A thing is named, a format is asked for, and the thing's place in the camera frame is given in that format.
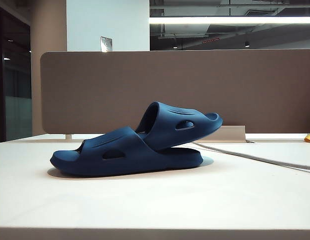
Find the blue rubber slipper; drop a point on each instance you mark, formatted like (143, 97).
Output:
(164, 125)
(94, 162)

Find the silver metal wall plate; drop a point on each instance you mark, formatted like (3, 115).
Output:
(106, 44)

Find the black pendant ceiling lamp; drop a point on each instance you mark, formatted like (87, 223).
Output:
(247, 44)

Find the red illuminated sign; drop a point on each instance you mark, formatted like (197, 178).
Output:
(211, 40)

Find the brown desk partition panel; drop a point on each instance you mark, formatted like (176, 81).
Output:
(94, 87)

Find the long ceiling light strip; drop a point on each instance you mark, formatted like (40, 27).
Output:
(219, 20)

